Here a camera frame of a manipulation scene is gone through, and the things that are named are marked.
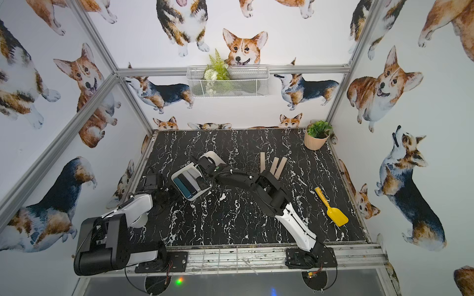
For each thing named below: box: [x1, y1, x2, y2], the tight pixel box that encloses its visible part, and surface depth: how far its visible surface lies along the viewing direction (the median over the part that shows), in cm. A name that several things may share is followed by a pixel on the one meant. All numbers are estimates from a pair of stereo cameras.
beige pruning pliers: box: [269, 156, 280, 176], surface depth 102 cm
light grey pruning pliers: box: [182, 167, 202, 193], surface depth 99 cm
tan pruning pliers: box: [259, 151, 266, 174], surface depth 106 cm
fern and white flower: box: [203, 48, 231, 96], surface depth 85 cm
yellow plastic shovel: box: [314, 186, 349, 228], surface depth 87 cm
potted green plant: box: [304, 120, 333, 151], surface depth 106 cm
